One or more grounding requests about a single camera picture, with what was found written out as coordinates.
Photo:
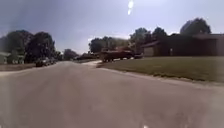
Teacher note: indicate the red pickup truck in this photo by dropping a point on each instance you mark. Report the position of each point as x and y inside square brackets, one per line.
[115, 55]

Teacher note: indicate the pale concrete driveway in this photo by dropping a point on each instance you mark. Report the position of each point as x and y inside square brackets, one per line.
[93, 62]

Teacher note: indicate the group of trees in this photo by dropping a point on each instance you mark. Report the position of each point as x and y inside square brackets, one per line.
[146, 35]
[100, 43]

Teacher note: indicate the grey asphalt road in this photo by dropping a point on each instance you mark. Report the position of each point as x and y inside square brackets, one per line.
[83, 96]

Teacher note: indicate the distant trees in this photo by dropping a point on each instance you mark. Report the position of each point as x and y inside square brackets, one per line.
[70, 53]

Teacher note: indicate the green grass lawn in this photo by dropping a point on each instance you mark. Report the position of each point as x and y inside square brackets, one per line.
[166, 66]

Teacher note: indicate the vehicle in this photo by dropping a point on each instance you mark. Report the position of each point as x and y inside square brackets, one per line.
[53, 60]

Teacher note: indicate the dark blue car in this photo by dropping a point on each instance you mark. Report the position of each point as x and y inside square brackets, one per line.
[41, 62]

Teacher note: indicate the pair of round trees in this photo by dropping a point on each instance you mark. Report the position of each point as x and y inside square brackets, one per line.
[40, 45]

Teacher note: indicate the brown low house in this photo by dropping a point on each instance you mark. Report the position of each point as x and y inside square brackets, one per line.
[186, 45]

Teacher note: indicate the large tree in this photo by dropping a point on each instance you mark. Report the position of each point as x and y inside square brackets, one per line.
[195, 26]

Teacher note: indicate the grass strip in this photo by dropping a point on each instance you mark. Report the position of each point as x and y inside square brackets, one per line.
[13, 66]

